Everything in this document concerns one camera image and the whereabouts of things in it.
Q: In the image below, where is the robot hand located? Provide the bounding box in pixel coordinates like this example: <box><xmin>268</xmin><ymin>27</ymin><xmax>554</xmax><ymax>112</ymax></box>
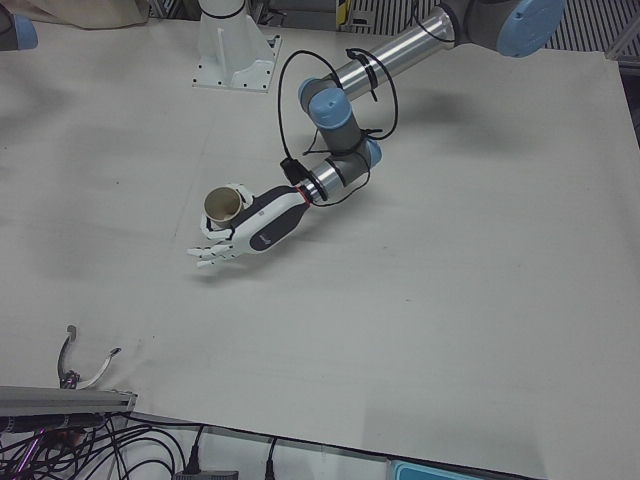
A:
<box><xmin>186</xmin><ymin>183</ymin><xmax>308</xmax><ymax>271</ymax></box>

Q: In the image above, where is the beige paper cup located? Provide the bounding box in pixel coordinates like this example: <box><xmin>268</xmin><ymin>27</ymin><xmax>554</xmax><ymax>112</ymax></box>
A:
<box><xmin>203</xmin><ymin>184</ymin><xmax>243</xmax><ymax>225</ymax></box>

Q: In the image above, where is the dark grey power brick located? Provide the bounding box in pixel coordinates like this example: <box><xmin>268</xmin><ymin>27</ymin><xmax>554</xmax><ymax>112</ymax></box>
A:
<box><xmin>173</xmin><ymin>467</ymin><xmax>240</xmax><ymax>480</ymax></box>

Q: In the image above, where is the beige cardboard sheet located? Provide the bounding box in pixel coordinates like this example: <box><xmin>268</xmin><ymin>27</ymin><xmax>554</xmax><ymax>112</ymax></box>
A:
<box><xmin>27</xmin><ymin>0</ymin><xmax>150</xmax><ymax>30</ymax></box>

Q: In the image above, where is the teal plastic bin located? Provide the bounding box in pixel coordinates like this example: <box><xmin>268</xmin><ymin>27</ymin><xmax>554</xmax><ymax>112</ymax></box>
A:
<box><xmin>391</xmin><ymin>459</ymin><xmax>551</xmax><ymax>480</ymax></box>

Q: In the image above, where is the silver metal rod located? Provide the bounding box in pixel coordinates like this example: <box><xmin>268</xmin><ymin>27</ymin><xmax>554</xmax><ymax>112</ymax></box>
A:
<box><xmin>7</xmin><ymin>424</ymin><xmax>49</xmax><ymax>477</ymax></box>

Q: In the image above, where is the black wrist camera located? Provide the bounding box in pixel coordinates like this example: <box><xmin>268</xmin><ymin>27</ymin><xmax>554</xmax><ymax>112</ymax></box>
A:
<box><xmin>278</xmin><ymin>156</ymin><xmax>305</xmax><ymax>185</ymax></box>

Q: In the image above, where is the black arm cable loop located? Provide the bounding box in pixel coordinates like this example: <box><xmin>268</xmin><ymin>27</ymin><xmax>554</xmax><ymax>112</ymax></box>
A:
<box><xmin>276</xmin><ymin>46</ymin><xmax>402</xmax><ymax>207</ymax></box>

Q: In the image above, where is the white pedestal mount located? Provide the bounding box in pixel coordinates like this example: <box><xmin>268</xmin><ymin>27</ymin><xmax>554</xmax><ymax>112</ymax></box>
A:
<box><xmin>192</xmin><ymin>0</ymin><xmax>282</xmax><ymax>95</ymax></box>

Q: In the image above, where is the black plug cable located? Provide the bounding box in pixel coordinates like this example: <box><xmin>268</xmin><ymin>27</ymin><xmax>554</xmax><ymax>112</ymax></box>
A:
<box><xmin>185</xmin><ymin>423</ymin><xmax>205</xmax><ymax>474</ymax></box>
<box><xmin>263</xmin><ymin>435</ymin><xmax>280</xmax><ymax>480</ymax></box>

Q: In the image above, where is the silver curved clamp bracket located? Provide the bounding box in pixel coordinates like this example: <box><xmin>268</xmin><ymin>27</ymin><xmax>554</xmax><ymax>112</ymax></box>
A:
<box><xmin>55</xmin><ymin>324</ymin><xmax>123</xmax><ymax>392</ymax></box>

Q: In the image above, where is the aluminium extrusion post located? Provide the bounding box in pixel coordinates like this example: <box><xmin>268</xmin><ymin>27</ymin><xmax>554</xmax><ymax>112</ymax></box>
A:
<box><xmin>0</xmin><ymin>384</ymin><xmax>139</xmax><ymax>414</ymax></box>

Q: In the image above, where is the aluminium frame rail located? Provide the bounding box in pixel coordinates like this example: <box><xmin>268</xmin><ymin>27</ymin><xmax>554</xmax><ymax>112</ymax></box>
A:
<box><xmin>606</xmin><ymin>17</ymin><xmax>640</xmax><ymax>69</ymax></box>

